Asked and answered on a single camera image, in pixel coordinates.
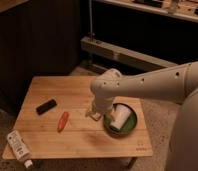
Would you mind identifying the black rectangular case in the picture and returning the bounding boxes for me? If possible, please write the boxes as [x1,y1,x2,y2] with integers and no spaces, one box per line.
[36,99,57,115]

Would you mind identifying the background shelf with items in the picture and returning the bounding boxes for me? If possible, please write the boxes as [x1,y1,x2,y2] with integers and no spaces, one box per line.
[97,0,198,23]

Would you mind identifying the wooden low table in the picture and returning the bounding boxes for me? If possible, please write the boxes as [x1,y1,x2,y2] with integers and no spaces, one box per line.
[14,76,153,159]

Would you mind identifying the green bowl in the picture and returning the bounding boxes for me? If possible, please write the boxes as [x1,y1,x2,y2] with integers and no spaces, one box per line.
[103,103,138,136]

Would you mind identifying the white ceramic cup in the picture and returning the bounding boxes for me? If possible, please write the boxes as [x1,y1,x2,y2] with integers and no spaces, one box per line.
[110,104,131,130]

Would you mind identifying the metal vertical pole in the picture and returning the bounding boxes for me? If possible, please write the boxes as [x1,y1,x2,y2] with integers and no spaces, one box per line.
[88,0,94,41]

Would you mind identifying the white sponge block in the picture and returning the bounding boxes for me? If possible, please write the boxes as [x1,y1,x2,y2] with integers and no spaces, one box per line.
[91,113,101,121]

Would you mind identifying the grey metal beam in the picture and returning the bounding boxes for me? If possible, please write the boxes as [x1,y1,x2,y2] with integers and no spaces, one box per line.
[81,37,176,71]

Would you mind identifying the orange carrot toy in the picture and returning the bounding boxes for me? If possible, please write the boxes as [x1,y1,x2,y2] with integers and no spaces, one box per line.
[57,112,69,132]

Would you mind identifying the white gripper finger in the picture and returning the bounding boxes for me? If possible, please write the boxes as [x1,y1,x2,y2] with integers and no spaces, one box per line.
[85,108,93,117]
[105,112,113,119]

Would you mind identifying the white labelled bottle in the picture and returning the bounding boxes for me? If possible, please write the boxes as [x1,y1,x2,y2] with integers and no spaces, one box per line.
[7,130,33,169]

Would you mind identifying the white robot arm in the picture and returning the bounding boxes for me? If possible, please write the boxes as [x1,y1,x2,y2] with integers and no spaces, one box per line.
[87,61,198,171]

